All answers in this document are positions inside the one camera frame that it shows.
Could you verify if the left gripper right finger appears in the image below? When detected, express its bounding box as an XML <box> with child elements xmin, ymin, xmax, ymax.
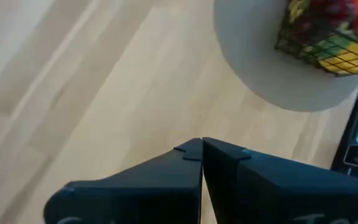
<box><xmin>203</xmin><ymin>136</ymin><xmax>358</xmax><ymax>224</ymax></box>

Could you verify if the black wire basket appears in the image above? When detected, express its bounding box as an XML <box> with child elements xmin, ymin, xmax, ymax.
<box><xmin>273</xmin><ymin>0</ymin><xmax>358</xmax><ymax>77</ymax></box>

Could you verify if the watermelon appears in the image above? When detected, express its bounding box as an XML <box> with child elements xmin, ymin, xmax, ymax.
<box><xmin>286</xmin><ymin>0</ymin><xmax>354</xmax><ymax>63</ymax></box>

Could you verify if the black table edge beam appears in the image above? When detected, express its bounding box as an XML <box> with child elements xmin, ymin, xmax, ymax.
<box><xmin>330</xmin><ymin>60</ymin><xmax>358</xmax><ymax>175</ymax></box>

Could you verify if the yellow starfruit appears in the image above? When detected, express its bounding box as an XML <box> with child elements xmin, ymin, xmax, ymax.
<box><xmin>317</xmin><ymin>42</ymin><xmax>358</xmax><ymax>75</ymax></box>

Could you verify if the round grey mat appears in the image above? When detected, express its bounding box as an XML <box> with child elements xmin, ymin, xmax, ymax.
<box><xmin>213</xmin><ymin>0</ymin><xmax>358</xmax><ymax>113</ymax></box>

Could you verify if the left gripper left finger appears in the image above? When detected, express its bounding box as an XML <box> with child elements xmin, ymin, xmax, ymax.
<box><xmin>44</xmin><ymin>138</ymin><xmax>203</xmax><ymax>224</ymax></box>

